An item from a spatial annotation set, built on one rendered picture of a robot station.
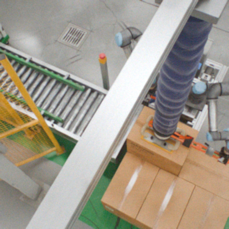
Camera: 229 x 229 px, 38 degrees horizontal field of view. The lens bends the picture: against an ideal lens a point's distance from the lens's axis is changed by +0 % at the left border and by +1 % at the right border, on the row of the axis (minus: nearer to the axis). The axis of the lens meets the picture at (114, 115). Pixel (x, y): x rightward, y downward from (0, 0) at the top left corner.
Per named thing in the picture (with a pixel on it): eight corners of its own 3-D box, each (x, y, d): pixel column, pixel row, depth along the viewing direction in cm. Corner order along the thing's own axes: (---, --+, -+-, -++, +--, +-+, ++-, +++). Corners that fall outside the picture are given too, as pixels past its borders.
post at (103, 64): (104, 100, 452) (98, 58, 361) (107, 96, 454) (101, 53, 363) (109, 102, 450) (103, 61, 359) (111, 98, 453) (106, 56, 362)
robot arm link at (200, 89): (190, 87, 325) (192, 81, 313) (204, 86, 325) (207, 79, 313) (192, 99, 320) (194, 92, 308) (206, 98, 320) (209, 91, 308)
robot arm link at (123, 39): (151, 79, 324) (129, 27, 302) (138, 86, 321) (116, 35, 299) (146, 77, 335) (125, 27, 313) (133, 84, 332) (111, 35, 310)
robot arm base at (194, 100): (191, 88, 336) (192, 83, 327) (205, 94, 332) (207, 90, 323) (185, 100, 331) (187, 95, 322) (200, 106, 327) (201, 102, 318)
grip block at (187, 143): (180, 144, 312) (181, 142, 306) (185, 136, 315) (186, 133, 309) (189, 148, 310) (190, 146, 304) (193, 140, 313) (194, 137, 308)
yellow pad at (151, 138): (140, 138, 326) (140, 137, 322) (144, 130, 330) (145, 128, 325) (171, 154, 318) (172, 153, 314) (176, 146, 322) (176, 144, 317)
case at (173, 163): (126, 150, 364) (126, 137, 327) (143, 120, 377) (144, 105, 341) (177, 176, 350) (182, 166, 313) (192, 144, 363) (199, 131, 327)
